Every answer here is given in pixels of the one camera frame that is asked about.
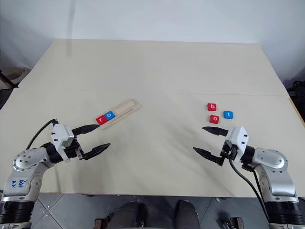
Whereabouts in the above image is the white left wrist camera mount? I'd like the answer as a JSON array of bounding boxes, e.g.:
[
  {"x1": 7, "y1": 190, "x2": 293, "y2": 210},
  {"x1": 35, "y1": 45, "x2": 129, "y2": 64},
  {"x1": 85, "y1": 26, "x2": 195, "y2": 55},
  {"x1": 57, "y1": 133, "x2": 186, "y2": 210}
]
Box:
[{"x1": 50, "y1": 124, "x2": 77, "y2": 162}]

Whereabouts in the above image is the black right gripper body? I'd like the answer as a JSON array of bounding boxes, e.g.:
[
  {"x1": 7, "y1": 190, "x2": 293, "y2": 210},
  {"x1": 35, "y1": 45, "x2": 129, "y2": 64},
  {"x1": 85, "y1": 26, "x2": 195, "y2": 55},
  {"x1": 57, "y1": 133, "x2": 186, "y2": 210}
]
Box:
[{"x1": 217, "y1": 140, "x2": 239, "y2": 166}]

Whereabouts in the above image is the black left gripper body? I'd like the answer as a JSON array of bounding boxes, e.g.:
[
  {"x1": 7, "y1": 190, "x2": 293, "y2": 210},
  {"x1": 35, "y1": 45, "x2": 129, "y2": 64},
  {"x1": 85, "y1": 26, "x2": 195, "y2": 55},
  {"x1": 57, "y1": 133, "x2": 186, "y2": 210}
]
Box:
[{"x1": 63, "y1": 136, "x2": 87, "y2": 162}]

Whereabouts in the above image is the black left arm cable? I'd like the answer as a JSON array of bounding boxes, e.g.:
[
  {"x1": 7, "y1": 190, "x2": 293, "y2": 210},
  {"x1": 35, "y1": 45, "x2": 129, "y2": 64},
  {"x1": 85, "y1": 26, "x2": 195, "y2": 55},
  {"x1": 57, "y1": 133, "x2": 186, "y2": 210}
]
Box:
[{"x1": 25, "y1": 119, "x2": 59, "y2": 150}]

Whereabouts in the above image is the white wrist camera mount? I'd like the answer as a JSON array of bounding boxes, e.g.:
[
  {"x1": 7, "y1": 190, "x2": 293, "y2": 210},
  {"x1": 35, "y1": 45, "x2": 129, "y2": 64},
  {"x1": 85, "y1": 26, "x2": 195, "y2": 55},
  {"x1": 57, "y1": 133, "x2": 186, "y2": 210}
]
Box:
[
  {"x1": 50, "y1": 124, "x2": 77, "y2": 162},
  {"x1": 224, "y1": 125, "x2": 250, "y2": 161}
]

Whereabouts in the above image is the red r letter tile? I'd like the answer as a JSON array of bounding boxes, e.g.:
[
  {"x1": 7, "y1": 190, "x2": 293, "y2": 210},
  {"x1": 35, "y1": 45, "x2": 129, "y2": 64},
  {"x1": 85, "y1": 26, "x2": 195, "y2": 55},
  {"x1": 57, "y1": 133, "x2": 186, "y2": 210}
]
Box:
[{"x1": 95, "y1": 115, "x2": 108, "y2": 126}]

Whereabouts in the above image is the brown metal fixture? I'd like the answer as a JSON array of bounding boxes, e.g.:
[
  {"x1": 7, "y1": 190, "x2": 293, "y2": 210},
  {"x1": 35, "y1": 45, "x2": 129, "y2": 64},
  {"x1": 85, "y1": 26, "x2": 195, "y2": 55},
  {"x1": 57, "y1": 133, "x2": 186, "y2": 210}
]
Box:
[
  {"x1": 94, "y1": 218, "x2": 112, "y2": 229},
  {"x1": 222, "y1": 217, "x2": 245, "y2": 229}
]

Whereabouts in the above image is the blue o letter tile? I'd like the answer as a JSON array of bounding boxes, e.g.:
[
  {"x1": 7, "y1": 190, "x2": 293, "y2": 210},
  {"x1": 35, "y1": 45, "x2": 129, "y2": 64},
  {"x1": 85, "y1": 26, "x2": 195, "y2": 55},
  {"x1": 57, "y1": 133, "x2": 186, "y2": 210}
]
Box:
[{"x1": 104, "y1": 110, "x2": 117, "y2": 121}]

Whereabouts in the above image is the black equipment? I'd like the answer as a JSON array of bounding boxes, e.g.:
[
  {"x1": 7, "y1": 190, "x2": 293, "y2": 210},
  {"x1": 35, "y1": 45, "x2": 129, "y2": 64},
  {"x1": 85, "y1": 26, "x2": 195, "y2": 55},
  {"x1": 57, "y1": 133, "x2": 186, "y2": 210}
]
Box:
[{"x1": 286, "y1": 79, "x2": 305, "y2": 99}]

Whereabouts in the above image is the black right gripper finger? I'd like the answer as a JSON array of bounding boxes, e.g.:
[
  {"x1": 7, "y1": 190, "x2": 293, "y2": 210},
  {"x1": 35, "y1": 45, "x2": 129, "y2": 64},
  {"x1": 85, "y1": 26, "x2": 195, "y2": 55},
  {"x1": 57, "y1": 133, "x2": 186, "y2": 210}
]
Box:
[
  {"x1": 192, "y1": 146, "x2": 224, "y2": 166},
  {"x1": 202, "y1": 126, "x2": 229, "y2": 138}
]

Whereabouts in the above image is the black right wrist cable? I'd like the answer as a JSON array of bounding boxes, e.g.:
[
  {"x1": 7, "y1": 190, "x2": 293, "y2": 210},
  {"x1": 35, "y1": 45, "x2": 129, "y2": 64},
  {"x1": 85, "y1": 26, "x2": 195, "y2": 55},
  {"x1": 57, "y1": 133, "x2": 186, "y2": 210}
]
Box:
[{"x1": 228, "y1": 158, "x2": 274, "y2": 229}]

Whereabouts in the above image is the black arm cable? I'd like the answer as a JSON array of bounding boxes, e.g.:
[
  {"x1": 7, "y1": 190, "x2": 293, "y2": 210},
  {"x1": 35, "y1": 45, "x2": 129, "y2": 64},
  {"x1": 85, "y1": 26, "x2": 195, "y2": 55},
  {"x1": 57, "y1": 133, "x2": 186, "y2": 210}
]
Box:
[
  {"x1": 252, "y1": 169, "x2": 266, "y2": 207},
  {"x1": 25, "y1": 119, "x2": 59, "y2": 150}
]

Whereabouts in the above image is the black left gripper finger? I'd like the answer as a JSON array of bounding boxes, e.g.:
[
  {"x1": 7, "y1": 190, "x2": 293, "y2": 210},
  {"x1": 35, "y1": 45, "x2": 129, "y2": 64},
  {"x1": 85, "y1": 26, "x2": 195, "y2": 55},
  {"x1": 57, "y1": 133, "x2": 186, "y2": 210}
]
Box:
[
  {"x1": 81, "y1": 143, "x2": 112, "y2": 161},
  {"x1": 71, "y1": 124, "x2": 101, "y2": 138}
]

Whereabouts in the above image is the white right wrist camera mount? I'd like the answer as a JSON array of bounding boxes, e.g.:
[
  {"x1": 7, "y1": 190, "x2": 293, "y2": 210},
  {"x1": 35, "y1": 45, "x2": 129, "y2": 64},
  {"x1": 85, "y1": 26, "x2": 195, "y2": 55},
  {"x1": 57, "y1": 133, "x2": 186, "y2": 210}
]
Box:
[{"x1": 224, "y1": 125, "x2": 250, "y2": 161}]

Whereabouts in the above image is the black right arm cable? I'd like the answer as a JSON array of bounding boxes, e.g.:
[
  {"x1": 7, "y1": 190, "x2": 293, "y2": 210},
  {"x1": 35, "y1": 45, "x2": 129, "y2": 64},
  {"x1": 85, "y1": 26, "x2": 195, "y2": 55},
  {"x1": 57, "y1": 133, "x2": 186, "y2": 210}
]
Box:
[{"x1": 252, "y1": 169, "x2": 266, "y2": 207}]

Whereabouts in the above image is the wooden letter tile holder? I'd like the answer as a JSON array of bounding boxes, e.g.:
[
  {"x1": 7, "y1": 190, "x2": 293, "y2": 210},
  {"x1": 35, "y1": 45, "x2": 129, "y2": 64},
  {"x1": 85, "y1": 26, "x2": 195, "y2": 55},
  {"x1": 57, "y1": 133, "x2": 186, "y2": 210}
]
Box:
[{"x1": 97, "y1": 98, "x2": 142, "y2": 131}]

